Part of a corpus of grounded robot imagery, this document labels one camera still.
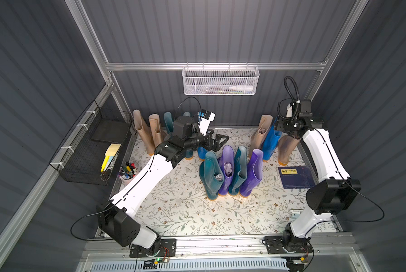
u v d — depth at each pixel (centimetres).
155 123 91
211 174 73
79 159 69
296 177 96
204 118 60
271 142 87
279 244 74
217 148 62
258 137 85
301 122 58
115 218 39
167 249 72
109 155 72
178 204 87
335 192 45
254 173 68
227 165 79
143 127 86
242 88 88
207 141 62
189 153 99
